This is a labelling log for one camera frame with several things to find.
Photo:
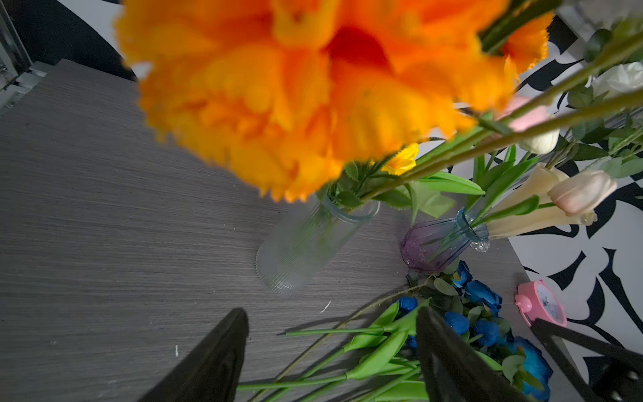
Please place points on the blue rose low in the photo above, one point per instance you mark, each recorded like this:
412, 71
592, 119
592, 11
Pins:
536, 365

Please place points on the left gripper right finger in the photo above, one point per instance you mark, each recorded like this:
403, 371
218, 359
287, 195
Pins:
451, 369

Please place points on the pink alarm clock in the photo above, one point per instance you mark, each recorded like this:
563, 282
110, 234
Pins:
536, 301

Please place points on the tulip bouquet blue white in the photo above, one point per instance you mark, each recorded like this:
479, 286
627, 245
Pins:
549, 197

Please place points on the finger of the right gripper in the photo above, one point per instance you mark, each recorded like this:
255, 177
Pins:
614, 373

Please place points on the clear glass vase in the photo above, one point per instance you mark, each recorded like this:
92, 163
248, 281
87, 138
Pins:
305, 240

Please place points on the purple glass vase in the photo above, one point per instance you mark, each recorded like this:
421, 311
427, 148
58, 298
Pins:
430, 247

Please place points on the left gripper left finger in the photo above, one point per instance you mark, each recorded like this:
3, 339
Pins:
211, 371

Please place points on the mixed sunflower bouquet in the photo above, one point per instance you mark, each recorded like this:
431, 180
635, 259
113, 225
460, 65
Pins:
351, 99

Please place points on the pink and white flower bouquet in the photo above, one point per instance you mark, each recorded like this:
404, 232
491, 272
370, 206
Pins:
611, 141

